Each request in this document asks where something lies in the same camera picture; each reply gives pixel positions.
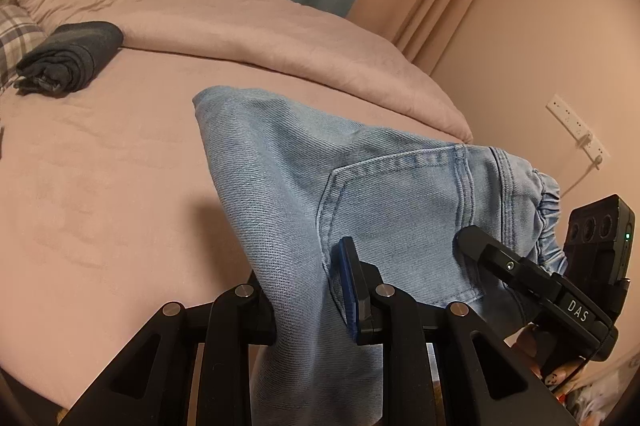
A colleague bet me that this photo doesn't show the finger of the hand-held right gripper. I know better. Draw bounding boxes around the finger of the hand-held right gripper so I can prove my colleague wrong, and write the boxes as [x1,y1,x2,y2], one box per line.
[452,225,566,304]

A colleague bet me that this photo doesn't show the pink duvet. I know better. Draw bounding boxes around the pink duvet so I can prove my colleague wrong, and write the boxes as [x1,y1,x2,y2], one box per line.
[10,0,474,145]

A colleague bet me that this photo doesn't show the white power strip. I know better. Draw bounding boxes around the white power strip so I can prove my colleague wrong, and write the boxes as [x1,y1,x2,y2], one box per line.
[545,94,612,168]

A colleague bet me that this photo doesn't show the plaid pillow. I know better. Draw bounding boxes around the plaid pillow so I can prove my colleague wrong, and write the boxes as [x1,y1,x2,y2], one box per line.
[0,3,47,92]

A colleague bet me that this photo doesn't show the pink bed sheet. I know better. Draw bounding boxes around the pink bed sheet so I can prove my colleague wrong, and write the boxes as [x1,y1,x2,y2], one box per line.
[0,41,471,409]

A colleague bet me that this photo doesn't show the white plug and cable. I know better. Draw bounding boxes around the white plug and cable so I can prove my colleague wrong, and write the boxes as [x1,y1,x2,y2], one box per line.
[557,131,607,200]

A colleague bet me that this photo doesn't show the person's right hand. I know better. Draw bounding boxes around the person's right hand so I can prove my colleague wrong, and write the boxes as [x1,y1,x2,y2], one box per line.
[514,323,584,390]

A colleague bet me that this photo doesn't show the white printed bag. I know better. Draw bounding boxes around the white printed bag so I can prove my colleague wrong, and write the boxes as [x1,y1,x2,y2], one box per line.
[562,353,638,424]

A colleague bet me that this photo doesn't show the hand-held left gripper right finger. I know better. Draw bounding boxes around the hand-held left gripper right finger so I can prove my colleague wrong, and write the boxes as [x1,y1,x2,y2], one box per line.
[332,237,577,426]

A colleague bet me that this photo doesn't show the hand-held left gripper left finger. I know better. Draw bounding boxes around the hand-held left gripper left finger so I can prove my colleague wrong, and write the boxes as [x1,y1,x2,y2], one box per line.
[60,281,279,426]

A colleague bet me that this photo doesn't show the dark grey folded pants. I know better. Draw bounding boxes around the dark grey folded pants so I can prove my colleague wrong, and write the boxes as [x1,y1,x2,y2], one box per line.
[15,21,125,98]

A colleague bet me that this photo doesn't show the light blue denim pants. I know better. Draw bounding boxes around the light blue denim pants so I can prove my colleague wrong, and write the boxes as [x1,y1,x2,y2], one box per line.
[192,86,568,426]

